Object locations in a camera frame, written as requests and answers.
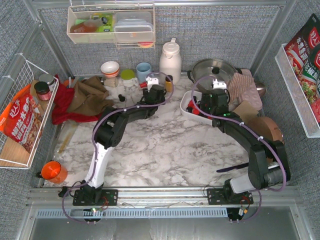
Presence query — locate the small beige pepper jar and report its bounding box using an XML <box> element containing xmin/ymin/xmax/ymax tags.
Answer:
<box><xmin>103</xmin><ymin>77</ymin><xmax>119</xmax><ymax>88</ymax></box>

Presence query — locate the tan cardboard sheet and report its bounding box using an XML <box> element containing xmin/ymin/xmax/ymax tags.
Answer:
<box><xmin>233</xmin><ymin>100</ymin><xmax>258</xmax><ymax>124</ymax></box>

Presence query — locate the dark lidded sauce jar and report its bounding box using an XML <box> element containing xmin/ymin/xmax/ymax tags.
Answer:
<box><xmin>34</xmin><ymin>81</ymin><xmax>52</xmax><ymax>101</ymax></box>

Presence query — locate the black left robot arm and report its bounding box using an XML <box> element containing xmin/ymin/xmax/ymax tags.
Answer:
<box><xmin>72</xmin><ymin>84</ymin><xmax>166</xmax><ymax>206</ymax></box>

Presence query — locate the purple spatula handle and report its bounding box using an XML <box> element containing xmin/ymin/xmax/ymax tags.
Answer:
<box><xmin>216</xmin><ymin>162</ymin><xmax>249</xmax><ymax>173</ymax></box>

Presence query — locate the steel ladle bowl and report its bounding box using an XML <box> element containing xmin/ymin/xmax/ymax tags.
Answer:
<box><xmin>255</xmin><ymin>82</ymin><xmax>267</xmax><ymax>98</ymax></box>

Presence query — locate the red cloth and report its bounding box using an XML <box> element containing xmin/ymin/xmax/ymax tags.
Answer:
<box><xmin>51</xmin><ymin>83</ymin><xmax>102</xmax><ymax>125</ymax></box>

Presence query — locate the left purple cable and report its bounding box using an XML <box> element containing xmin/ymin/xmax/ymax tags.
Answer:
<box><xmin>61</xmin><ymin>71</ymin><xmax>175</xmax><ymax>223</ymax></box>

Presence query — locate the green lidded white cup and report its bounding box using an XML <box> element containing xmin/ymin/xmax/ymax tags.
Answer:
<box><xmin>120</xmin><ymin>69</ymin><xmax>139</xmax><ymax>88</ymax></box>

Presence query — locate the purple cable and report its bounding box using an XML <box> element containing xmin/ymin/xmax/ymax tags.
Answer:
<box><xmin>61</xmin><ymin>71</ymin><xmax>175</xmax><ymax>223</ymax></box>
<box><xmin>191</xmin><ymin>76</ymin><xmax>287</xmax><ymax>223</ymax></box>

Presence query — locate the orange spice bottle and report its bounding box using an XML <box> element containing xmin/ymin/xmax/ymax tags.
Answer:
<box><xmin>164</xmin><ymin>75</ymin><xmax>173</xmax><ymax>93</ymax></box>

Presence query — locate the white striped bowl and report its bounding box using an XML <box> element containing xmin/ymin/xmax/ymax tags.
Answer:
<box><xmin>100</xmin><ymin>61</ymin><xmax>120</xmax><ymax>78</ymax></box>

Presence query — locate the white wire basket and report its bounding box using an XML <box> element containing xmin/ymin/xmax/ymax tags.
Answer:
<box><xmin>274</xmin><ymin>43</ymin><xmax>320</xmax><ymax>139</ymax></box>
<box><xmin>0</xmin><ymin>53</ymin><xmax>59</xmax><ymax>169</ymax></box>

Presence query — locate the orange ball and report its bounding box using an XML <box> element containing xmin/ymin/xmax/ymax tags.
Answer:
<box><xmin>40</xmin><ymin>160</ymin><xmax>68</xmax><ymax>184</ymax></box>

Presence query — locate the green drink bottle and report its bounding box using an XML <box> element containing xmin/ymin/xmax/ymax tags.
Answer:
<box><xmin>90</xmin><ymin>13</ymin><xmax>115</xmax><ymax>33</ymax></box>

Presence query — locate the brown cloth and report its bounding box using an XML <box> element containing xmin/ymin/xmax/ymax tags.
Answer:
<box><xmin>67</xmin><ymin>75</ymin><xmax>114</xmax><ymax>116</ymax></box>

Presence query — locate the white thermos jug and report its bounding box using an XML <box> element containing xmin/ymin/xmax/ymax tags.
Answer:
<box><xmin>159</xmin><ymin>38</ymin><xmax>182</xmax><ymax>85</ymax></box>

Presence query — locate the red snack bag left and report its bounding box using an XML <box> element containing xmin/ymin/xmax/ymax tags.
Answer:
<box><xmin>0</xmin><ymin>84</ymin><xmax>42</xmax><ymax>153</ymax></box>

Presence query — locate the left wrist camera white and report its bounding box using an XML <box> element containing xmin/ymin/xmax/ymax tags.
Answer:
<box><xmin>146</xmin><ymin>76</ymin><xmax>159</xmax><ymax>91</ymax></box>

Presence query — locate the red capsule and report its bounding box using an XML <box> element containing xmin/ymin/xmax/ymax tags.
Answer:
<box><xmin>187</xmin><ymin>100</ymin><xmax>194</xmax><ymax>108</ymax></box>
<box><xmin>139</xmin><ymin>82</ymin><xmax>148</xmax><ymax>89</ymax></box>
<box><xmin>192</xmin><ymin>108</ymin><xmax>200</xmax><ymax>115</ymax></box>

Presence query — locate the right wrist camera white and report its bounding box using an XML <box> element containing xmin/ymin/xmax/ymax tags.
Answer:
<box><xmin>212</xmin><ymin>78</ymin><xmax>227</xmax><ymax>90</ymax></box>

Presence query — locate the black capsule top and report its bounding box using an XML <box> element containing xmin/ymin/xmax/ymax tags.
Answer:
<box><xmin>118</xmin><ymin>94</ymin><xmax>126</xmax><ymax>102</ymax></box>

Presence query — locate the clear plastic food container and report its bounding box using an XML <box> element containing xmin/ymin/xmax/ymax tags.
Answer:
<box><xmin>113</xmin><ymin>11</ymin><xmax>154</xmax><ymax>43</ymax></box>

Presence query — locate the silver lidded jar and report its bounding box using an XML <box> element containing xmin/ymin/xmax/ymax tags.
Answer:
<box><xmin>39</xmin><ymin>73</ymin><xmax>56</xmax><ymax>92</ymax></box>

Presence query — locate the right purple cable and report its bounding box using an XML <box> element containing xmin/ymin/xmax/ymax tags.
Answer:
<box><xmin>191</xmin><ymin>76</ymin><xmax>287</xmax><ymax>223</ymax></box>

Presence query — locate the steel pot with glass lid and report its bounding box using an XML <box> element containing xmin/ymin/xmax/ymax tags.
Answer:
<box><xmin>187</xmin><ymin>58</ymin><xmax>243</xmax><ymax>94</ymax></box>

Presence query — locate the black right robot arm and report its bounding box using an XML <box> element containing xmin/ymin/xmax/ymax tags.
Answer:
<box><xmin>199</xmin><ymin>89</ymin><xmax>291</xmax><ymax>194</ymax></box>

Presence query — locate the red seasoning packet right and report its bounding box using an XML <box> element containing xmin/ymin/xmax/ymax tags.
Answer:
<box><xmin>284</xmin><ymin>13</ymin><xmax>320</xmax><ymax>122</ymax></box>

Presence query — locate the white wire basket right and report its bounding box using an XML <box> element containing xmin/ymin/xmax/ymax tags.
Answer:
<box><xmin>274</xmin><ymin>43</ymin><xmax>320</xmax><ymax>139</ymax></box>

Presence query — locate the clear wall shelf bin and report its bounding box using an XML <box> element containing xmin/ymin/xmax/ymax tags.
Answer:
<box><xmin>66</xmin><ymin>3</ymin><xmax>156</xmax><ymax>48</ymax></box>

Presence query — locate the round wooden board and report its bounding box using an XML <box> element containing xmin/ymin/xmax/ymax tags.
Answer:
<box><xmin>247</xmin><ymin>116</ymin><xmax>284</xmax><ymax>143</ymax></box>

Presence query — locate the pink striped towel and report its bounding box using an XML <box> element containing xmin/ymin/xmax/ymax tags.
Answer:
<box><xmin>227</xmin><ymin>72</ymin><xmax>254</xmax><ymax>103</ymax></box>

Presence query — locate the pink silicone mould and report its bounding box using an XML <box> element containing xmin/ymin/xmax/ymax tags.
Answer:
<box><xmin>238</xmin><ymin>81</ymin><xmax>263</xmax><ymax>111</ymax></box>

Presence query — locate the white plastic storage basket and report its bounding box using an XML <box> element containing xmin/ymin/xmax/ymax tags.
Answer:
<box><xmin>179</xmin><ymin>90</ymin><xmax>212</xmax><ymax>126</ymax></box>

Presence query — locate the blue mug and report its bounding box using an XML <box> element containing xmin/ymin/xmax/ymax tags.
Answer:
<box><xmin>136</xmin><ymin>62</ymin><xmax>152</xmax><ymax>84</ymax></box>

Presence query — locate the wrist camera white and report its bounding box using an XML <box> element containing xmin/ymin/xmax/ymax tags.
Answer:
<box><xmin>146</xmin><ymin>76</ymin><xmax>159</xmax><ymax>91</ymax></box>
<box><xmin>212</xmin><ymin>78</ymin><xmax>227</xmax><ymax>90</ymax></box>

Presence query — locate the white wire basket left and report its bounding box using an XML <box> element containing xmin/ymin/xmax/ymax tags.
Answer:
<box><xmin>0</xmin><ymin>53</ymin><xmax>59</xmax><ymax>169</ymax></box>

